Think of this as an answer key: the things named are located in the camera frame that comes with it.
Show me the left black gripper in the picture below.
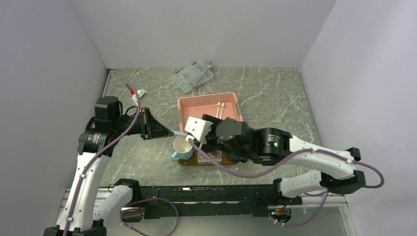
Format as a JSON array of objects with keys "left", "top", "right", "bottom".
[{"left": 112, "top": 107, "right": 174, "bottom": 140}]

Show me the light blue toothbrush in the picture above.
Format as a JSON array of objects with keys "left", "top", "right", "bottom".
[{"left": 172, "top": 131, "right": 187, "bottom": 137}]

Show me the light blue mug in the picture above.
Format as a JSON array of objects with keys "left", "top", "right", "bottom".
[{"left": 171, "top": 136, "right": 193, "bottom": 162}]

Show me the pink plastic basket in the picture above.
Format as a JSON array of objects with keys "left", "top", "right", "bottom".
[{"left": 177, "top": 92, "right": 243, "bottom": 132}]

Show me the clear acrylic toothbrush holder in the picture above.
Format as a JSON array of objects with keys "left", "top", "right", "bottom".
[{"left": 197, "top": 150, "right": 222, "bottom": 164}]

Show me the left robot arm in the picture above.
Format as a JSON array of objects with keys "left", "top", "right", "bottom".
[{"left": 43, "top": 96, "right": 174, "bottom": 236}]

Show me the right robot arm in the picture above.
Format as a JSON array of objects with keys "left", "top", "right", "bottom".
[{"left": 202, "top": 114, "right": 366, "bottom": 204}]

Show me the oval wooden tray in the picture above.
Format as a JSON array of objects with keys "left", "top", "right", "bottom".
[{"left": 177, "top": 150, "right": 238, "bottom": 166}]

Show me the white toothbrush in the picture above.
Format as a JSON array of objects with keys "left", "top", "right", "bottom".
[{"left": 216, "top": 102, "right": 221, "bottom": 118}]

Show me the pink toothbrush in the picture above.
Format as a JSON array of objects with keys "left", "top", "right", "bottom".
[{"left": 219, "top": 103, "right": 225, "bottom": 119}]

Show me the silver wrench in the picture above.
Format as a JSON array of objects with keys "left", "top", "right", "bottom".
[{"left": 190, "top": 61, "right": 215, "bottom": 88}]

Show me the clear plastic box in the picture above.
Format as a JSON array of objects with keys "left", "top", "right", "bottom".
[{"left": 172, "top": 62, "right": 214, "bottom": 94}]

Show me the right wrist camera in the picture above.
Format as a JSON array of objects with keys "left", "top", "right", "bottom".
[{"left": 184, "top": 116, "right": 213, "bottom": 145}]

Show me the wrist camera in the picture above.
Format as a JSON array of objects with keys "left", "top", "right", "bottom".
[
  {"left": 184, "top": 116, "right": 213, "bottom": 145},
  {"left": 130, "top": 89, "right": 148, "bottom": 99}
]

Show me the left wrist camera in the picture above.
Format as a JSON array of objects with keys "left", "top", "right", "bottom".
[{"left": 130, "top": 89, "right": 148, "bottom": 99}]

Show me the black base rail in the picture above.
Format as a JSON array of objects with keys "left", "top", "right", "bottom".
[{"left": 127, "top": 184, "right": 302, "bottom": 219}]

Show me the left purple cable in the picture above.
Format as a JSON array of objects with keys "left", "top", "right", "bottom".
[{"left": 61, "top": 83, "right": 180, "bottom": 236}]

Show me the aluminium side rail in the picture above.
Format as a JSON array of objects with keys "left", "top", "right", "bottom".
[{"left": 61, "top": 69, "right": 117, "bottom": 203}]

